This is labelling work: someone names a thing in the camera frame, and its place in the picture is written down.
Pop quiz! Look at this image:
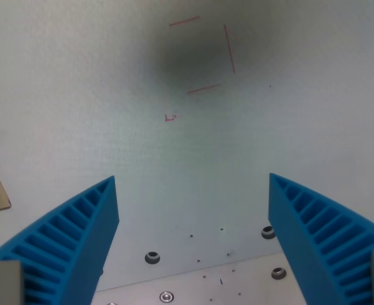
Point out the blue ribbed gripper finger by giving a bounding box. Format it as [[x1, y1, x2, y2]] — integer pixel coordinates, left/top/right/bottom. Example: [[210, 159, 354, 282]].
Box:
[[0, 175, 120, 305], [268, 172, 374, 305]]

